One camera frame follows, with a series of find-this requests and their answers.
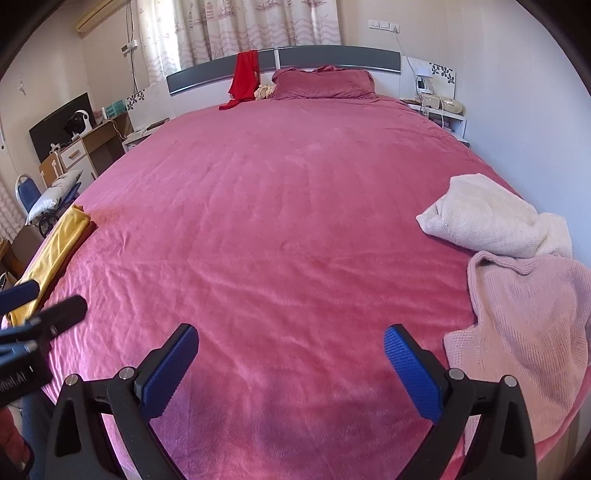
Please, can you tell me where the black television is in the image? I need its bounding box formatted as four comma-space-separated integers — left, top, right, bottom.
28, 92, 95, 163

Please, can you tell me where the red garment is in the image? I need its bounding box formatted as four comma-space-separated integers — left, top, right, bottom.
218, 50, 260, 112

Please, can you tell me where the wooden desk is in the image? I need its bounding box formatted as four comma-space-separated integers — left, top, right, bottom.
78, 113, 134, 181

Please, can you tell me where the bed with pink sheet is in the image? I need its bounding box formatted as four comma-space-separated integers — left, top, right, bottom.
34, 95, 591, 480

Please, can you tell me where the pink knitted sweater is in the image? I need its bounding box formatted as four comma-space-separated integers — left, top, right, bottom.
443, 251, 591, 453

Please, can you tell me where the person's red clothing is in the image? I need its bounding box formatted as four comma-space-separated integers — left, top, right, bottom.
0, 408, 35, 480

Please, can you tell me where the white drawer cabinet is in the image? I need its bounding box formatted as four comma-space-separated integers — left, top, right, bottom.
58, 138, 98, 181

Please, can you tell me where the pink pillow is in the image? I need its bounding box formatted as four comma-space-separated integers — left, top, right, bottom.
270, 65, 379, 101

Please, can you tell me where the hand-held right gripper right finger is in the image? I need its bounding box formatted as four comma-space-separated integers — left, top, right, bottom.
383, 324, 539, 480

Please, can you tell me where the cream knitted sweater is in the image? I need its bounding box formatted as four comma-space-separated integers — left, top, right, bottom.
416, 173, 573, 259

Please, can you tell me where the white nightstand with flower decal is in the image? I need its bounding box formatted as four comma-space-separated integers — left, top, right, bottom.
122, 85, 171, 153
399, 55, 468, 139

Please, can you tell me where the grey and white headboard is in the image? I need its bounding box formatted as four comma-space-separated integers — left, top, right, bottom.
165, 45, 402, 121

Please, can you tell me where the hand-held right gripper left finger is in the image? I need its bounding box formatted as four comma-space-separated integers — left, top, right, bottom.
44, 323, 200, 480

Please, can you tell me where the black white round appliance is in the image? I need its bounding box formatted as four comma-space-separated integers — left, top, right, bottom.
64, 110, 92, 141

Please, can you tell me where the black wheel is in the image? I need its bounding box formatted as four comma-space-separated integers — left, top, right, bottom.
37, 210, 61, 238

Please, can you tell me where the white textured wall hanging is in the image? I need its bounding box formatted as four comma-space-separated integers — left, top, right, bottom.
0, 178, 28, 241

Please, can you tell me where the white pillow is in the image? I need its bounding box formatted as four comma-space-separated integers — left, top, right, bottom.
25, 170, 84, 227

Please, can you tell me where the patterned curtain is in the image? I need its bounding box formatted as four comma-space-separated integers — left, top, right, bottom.
134, 0, 342, 88

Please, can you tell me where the person's jeans leg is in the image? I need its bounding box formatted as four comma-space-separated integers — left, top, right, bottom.
18, 390, 63, 480

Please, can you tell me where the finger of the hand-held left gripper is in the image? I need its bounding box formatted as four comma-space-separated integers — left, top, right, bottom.
0, 295, 88, 344
0, 279, 41, 319

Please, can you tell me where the yellow folded cloth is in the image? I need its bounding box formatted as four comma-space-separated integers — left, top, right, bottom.
7, 205, 95, 326

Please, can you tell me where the wall air conditioner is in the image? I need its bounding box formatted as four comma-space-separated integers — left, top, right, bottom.
76, 0, 125, 33

